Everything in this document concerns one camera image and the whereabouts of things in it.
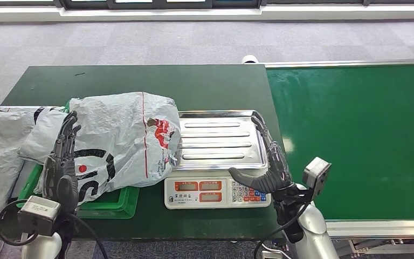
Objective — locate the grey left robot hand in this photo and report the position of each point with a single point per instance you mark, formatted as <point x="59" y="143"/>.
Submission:
<point x="62" y="175"/>

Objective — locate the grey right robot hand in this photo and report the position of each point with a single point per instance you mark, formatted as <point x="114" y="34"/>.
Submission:
<point x="278" y="171"/>

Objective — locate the large white parcel red print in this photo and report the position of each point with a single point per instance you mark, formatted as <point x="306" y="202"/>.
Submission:
<point x="121" y="136"/>

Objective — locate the large grey parcel bag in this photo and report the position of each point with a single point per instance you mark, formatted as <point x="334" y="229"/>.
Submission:
<point x="0" y="161"/>

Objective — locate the white parcel black print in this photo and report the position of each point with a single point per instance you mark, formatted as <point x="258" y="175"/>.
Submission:
<point x="14" y="108"/>

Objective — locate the white conveyor end roller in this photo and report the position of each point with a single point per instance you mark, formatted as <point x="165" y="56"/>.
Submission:
<point x="250" y="59"/>

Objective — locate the green plastic crate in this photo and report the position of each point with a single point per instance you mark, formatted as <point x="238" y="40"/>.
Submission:
<point x="121" y="203"/>

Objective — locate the white scale with steel tray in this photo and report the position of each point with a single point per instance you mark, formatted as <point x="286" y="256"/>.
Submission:
<point x="217" y="143"/>

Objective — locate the white power strip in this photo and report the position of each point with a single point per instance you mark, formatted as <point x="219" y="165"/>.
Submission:
<point x="269" y="254"/>

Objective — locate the white window sill ledge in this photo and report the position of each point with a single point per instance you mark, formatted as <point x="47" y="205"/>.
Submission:
<point x="192" y="13"/>

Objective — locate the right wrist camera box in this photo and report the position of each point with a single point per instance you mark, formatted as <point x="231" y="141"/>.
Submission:
<point x="316" y="175"/>

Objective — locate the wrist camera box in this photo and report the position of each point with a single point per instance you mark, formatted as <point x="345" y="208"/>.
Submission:
<point x="316" y="175"/>
<point x="37" y="212"/>

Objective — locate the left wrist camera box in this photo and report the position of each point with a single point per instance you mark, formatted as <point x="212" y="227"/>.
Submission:
<point x="37" y="212"/>

